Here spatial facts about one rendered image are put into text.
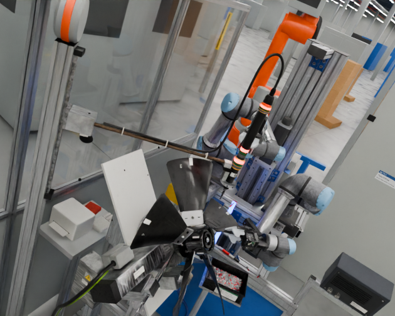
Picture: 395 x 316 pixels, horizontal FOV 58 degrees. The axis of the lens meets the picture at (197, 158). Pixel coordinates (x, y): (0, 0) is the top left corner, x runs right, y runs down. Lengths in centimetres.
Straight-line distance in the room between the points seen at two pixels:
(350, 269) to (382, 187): 148
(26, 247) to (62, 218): 21
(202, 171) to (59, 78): 70
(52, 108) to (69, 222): 65
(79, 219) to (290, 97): 142
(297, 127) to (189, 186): 102
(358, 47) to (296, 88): 971
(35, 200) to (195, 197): 64
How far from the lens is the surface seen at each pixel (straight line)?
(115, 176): 151
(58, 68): 127
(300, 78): 229
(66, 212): 181
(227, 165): 142
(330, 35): 1224
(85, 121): 132
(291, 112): 232
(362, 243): 346
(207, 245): 152
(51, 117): 134
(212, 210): 176
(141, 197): 162
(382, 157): 317
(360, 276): 188
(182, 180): 153
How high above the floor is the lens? 214
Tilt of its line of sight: 26 degrees down
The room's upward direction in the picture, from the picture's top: 23 degrees clockwise
